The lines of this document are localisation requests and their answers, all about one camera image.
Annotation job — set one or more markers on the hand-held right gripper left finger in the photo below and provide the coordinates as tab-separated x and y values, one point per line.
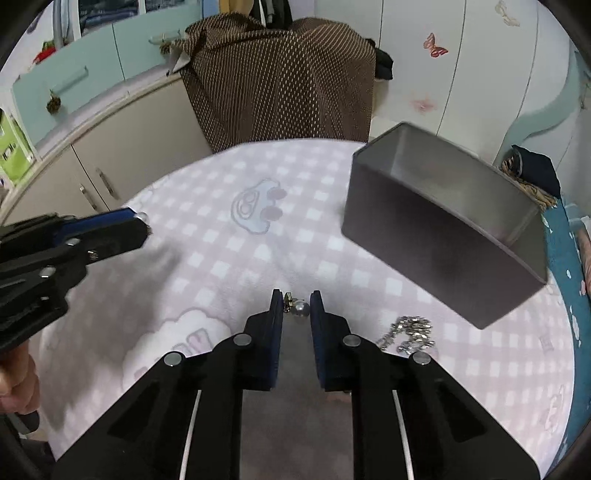
276	323

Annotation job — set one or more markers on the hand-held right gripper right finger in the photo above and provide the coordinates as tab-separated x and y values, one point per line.
316	332

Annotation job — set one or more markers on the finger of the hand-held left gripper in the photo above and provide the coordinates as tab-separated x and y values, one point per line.
120	240
92	224

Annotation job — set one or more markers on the pearl earring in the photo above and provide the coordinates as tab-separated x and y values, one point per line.
300	308

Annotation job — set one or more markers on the grey metal box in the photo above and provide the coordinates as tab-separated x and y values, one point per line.
415	240

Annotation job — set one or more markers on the person's left hand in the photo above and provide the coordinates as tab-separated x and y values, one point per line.
21	383

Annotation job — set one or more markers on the beige cabinet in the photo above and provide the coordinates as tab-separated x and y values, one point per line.
115	152

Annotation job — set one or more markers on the pink checked printed tablecloth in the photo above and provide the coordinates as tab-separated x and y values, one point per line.
207	258

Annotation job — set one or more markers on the green and white box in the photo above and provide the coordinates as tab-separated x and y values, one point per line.
14	147

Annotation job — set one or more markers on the pine cone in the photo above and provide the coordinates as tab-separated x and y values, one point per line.
166	47
53	101

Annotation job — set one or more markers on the light green drawer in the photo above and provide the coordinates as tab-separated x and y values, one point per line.
147	37
60	87

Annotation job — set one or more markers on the red strawberry plush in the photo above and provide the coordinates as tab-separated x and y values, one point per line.
45	51

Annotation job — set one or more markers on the folded jeans stack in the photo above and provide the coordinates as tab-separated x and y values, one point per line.
108	11

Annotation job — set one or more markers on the brown dotted cloth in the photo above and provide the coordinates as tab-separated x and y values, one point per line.
281	83

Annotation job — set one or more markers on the faint pink butterfly sticker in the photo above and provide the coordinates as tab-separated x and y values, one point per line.
423	102

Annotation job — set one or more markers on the teal candy print bedsheet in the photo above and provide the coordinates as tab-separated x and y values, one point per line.
565	286

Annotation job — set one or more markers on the yellow hanging garment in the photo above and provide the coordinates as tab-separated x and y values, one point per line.
225	7

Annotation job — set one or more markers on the black cloth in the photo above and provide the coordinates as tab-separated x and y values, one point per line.
384	64

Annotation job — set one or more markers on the white wardrobe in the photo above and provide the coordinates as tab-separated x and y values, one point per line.
461	78

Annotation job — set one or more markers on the pale butterfly sticker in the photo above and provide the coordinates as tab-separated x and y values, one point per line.
507	13

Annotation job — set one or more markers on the light green bunk bed frame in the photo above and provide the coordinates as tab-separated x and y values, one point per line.
558	106

